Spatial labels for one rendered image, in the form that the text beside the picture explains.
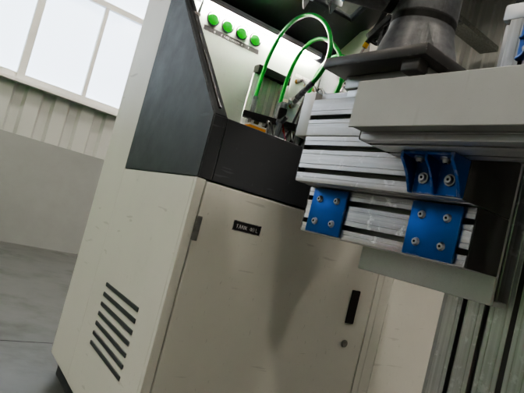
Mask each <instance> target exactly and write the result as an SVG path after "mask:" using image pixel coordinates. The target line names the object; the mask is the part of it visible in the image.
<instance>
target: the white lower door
mask: <svg viewBox="0 0 524 393"><path fill-rule="evenodd" d="M303 215H304V210H301V209H299V208H295V207H291V206H288V205H285V204H280V203H278V202H274V201H272V200H267V199H264V198H262V197H258V196H254V195H251V194H248V193H244V192H241V191H238V190H235V189H230V188H228V187H225V186H220V185H218V184H214V183H212V182H205V185H204V190H203V193H202V197H201V200H200V205H199V208H198V212H197V215H196V220H195V223H194V226H193V231H192V235H191V238H190V241H189V246H188V250H187V253H186V258H185V261H184V265H183V268H182V273H181V276H180V279H179V284H178V288H177V291H176V294H175V299H174V303H173V306H172V311H171V314H170V317H169V321H168V326H167V329H166V332H165V337H164V341H163V344H162V347H161V352H160V356H159V359H158V364H157V367H156V370H155V374H154V379H153V382H152V385H151V389H150V393H350V391H351V387H352V381H353V378H354V374H355V370H356V364H357V361H358V358H359V351H360V348H361V345H362V341H363V336H364V331H365V328H366V323H367V319H368V315H369V312H370V306H371V303H372V299H373V295H374V289H375V286H376V283H377V276H378V274H376V273H373V272H370V271H365V270H363V269H359V268H358V266H359V260H360V257H361V253H362V249H363V246H361V245H356V244H353V243H347V242H344V241H340V240H337V239H331V238H328V237H325V236H322V235H316V234H313V233H310V232H305V231H302V230H300V227H301V224H302V220H303Z"/></svg>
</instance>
